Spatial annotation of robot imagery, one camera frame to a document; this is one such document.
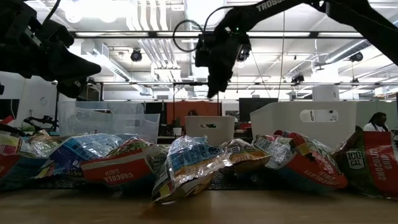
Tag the dark wall screen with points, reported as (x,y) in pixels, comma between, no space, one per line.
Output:
(9,109)

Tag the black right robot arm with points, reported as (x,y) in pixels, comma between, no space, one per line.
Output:
(245,17)

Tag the dark woven table mat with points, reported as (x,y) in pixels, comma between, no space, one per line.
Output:
(239,183)

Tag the orange partition panel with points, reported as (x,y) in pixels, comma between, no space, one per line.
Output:
(205,110)

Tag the red green wrapper granola bar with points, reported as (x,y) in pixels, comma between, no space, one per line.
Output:
(311,168)
(124,171)

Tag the black background robot arm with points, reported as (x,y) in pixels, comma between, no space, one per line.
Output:
(40,120)

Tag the white plastic bin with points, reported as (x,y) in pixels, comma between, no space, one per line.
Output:
(280,121)

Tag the white box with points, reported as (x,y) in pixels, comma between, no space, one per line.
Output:
(325,93)

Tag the grey plastic bin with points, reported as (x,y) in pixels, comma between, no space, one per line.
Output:
(224,132)

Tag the white ceiling pipes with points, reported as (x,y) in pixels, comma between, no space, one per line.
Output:
(158,18)

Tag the green orange wrapper granola bar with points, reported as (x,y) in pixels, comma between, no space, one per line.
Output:
(245,155)

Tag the small plant white pot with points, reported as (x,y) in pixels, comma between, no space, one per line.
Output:
(177,130)

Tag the pale partition panel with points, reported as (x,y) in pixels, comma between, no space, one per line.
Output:
(360,115)

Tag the silver red wrapper granola bar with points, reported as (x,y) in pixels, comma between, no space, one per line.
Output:
(25,174)

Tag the red banded wrapper granola bar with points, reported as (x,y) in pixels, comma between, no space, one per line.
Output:
(376,161)

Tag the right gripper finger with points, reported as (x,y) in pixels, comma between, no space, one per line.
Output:
(225,74)
(214,81)

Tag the black hanging spotlight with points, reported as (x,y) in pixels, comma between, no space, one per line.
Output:
(245,54)
(136,55)
(356,56)
(298,79)

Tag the person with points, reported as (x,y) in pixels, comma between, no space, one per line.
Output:
(192,112)
(377,123)

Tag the black monitor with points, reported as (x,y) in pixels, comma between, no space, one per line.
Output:
(258,109)

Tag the silver ceiling air duct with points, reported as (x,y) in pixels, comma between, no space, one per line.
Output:
(192,9)

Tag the clear plastic bin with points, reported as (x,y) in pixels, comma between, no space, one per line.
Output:
(124,124)

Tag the black background rig frame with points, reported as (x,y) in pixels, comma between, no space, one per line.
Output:
(140,83)

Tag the blue wrapper granola bar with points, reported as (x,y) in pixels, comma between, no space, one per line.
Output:
(186,165)
(87,146)

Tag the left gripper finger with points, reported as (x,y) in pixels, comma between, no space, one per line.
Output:
(70,73)
(74,60)

